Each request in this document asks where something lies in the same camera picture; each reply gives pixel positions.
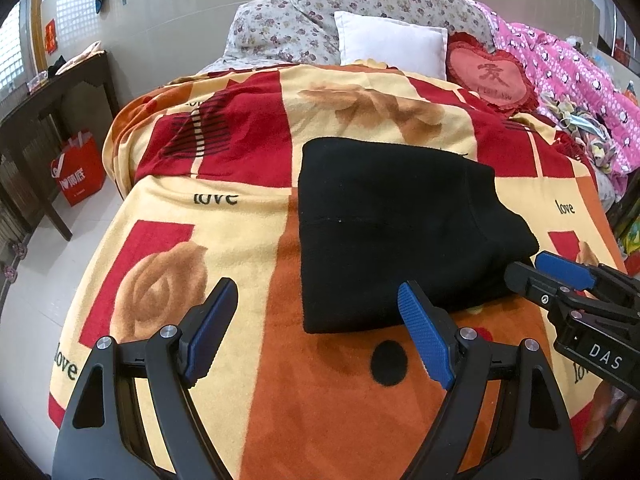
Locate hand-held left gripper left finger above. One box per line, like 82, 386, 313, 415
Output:
51, 277, 239, 480

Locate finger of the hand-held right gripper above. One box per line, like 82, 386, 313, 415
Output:
504, 260, 576, 311
534, 251, 640, 306

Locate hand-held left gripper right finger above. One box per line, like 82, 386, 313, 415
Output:
397, 281, 581, 480

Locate black pants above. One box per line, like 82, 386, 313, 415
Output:
298, 137, 541, 335

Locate printed red yellow blanket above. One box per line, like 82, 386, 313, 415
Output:
47, 62, 632, 480

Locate pile of colourful cloths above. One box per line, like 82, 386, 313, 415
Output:
537, 95, 632, 211

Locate pink printed quilt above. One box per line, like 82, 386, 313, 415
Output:
472, 0, 640, 177

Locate red heart cushion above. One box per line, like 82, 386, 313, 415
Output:
445, 31, 540, 117

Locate red shopping bag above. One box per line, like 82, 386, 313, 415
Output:
49, 130, 107, 208

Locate white pillow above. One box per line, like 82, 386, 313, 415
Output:
334, 11, 449, 81

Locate dark wooden table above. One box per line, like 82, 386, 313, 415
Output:
0, 50, 121, 242

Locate peach cloth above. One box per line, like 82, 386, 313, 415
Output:
55, 42, 104, 76

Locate floral pillow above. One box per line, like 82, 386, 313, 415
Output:
289, 0, 497, 52
222, 0, 342, 68

